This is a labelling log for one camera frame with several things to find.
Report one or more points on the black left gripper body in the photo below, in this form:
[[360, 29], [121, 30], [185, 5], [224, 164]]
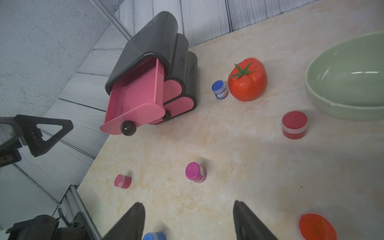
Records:
[[11, 133]]

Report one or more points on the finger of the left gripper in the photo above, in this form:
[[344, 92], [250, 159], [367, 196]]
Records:
[[34, 137]]

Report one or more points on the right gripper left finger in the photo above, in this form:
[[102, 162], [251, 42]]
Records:
[[130, 226]]

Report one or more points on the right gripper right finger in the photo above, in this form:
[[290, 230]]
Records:
[[248, 226]]

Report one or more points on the magenta paint can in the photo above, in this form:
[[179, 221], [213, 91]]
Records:
[[122, 181]]

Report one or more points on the purple paint can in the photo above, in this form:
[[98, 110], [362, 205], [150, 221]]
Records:
[[195, 172]]

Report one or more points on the black pink drawer cabinet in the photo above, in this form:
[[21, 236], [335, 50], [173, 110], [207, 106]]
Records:
[[154, 80]]

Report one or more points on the small blue paint can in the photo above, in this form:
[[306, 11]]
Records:
[[220, 90]]

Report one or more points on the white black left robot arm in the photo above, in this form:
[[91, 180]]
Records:
[[44, 227]]

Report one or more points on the orange paint can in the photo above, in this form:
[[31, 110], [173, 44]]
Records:
[[316, 227]]

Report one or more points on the dark red paint can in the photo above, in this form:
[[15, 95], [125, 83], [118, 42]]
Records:
[[294, 125]]

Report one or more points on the red tomato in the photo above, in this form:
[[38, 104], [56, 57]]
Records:
[[248, 80]]

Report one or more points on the green bowl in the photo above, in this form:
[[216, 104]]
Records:
[[346, 81]]

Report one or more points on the aluminium front rail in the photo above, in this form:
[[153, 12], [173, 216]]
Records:
[[72, 212]]

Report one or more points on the left metal frame post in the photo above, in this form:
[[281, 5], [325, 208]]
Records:
[[110, 16]]

